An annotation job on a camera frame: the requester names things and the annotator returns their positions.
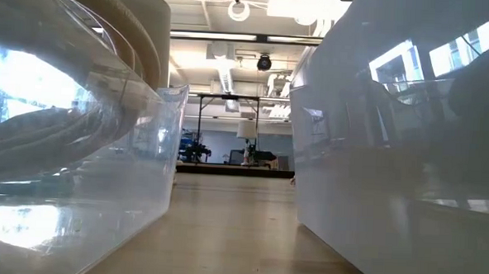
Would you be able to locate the clear plastic bin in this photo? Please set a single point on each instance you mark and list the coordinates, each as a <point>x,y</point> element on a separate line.
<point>100,230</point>

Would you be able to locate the neighbouring rig black frame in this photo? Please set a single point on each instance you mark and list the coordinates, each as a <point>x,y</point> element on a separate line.
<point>199,122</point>

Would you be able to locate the neighbouring rig robot arm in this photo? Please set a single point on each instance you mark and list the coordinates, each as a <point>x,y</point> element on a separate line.
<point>194,149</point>
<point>264,156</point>

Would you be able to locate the small white table lamp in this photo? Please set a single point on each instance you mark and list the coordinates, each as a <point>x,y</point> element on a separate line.
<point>247,129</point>

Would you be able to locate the white shade wooden base lamp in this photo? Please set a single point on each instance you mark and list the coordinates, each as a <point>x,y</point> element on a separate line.
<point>150,25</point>

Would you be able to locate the black round overhead camera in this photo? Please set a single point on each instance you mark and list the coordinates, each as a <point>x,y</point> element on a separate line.
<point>264,62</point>

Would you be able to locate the white plastic bin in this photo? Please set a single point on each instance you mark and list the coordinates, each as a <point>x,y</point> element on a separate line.
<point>370,200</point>

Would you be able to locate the black aluminium rig frame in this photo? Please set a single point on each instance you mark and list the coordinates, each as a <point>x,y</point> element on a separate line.
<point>235,170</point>

